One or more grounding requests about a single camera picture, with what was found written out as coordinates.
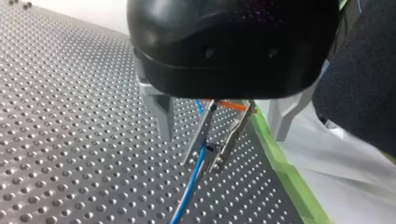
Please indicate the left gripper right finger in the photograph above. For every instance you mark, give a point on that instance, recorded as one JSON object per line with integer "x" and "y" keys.
{"x": 280, "y": 121}

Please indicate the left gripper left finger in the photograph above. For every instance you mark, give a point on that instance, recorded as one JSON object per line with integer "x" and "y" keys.
{"x": 163, "y": 118}

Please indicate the metal post with orange clip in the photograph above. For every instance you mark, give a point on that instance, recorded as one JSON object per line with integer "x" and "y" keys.
{"x": 199, "y": 140}

